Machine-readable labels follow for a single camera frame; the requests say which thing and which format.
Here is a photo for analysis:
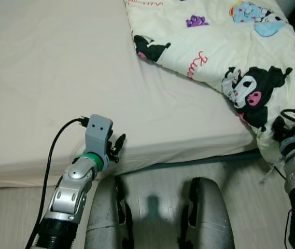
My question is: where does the cream cartoon print blanket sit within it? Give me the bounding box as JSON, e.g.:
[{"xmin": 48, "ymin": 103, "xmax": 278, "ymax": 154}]
[{"xmin": 124, "ymin": 0, "xmax": 295, "ymax": 169}]

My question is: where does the grey robot left leg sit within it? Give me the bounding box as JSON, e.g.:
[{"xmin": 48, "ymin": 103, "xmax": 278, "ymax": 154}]
[{"xmin": 84, "ymin": 175, "xmax": 133, "ymax": 249}]

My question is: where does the grey robot leg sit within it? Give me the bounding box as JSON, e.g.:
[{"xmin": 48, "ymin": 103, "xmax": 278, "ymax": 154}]
[
  {"xmin": 84, "ymin": 175, "xmax": 133, "ymax": 249},
  {"xmin": 180, "ymin": 176, "xmax": 236, "ymax": 249}
]

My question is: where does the mattress with cream sheet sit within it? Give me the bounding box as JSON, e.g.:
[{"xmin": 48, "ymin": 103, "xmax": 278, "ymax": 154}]
[{"xmin": 0, "ymin": 0, "xmax": 264, "ymax": 190}]

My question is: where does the grey robot right leg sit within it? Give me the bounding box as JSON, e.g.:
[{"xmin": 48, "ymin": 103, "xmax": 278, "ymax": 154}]
[{"xmin": 180, "ymin": 176, "xmax": 236, "ymax": 249}]

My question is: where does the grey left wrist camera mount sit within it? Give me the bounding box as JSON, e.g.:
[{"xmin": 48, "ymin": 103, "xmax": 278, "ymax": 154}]
[{"xmin": 84, "ymin": 114, "xmax": 114, "ymax": 161}]

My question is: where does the dark teal bed frame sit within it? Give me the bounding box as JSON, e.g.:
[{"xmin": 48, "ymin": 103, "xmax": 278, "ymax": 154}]
[{"xmin": 116, "ymin": 150, "xmax": 262, "ymax": 174}]

